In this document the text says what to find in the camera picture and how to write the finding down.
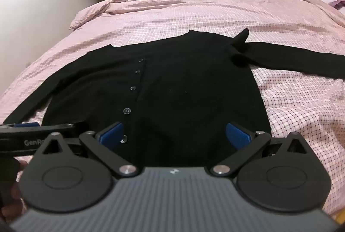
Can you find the black button cardigan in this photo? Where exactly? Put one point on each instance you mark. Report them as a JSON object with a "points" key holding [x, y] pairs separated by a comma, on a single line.
{"points": [[175, 91]]}

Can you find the pink checked bed cover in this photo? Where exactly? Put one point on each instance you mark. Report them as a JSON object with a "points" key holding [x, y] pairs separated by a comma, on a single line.
{"points": [[188, 13]]}

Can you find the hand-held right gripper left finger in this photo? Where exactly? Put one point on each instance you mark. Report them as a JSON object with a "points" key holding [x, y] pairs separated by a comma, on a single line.
{"points": [[111, 135]]}

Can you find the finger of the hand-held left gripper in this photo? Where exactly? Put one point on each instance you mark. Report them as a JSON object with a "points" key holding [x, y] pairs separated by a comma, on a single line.
{"points": [[54, 129]]}

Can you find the person's left hand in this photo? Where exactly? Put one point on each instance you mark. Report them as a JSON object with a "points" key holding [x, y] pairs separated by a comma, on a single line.
{"points": [[10, 195]]}

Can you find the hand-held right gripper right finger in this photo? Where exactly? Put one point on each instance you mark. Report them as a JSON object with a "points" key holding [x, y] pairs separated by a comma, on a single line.
{"points": [[237, 136]]}

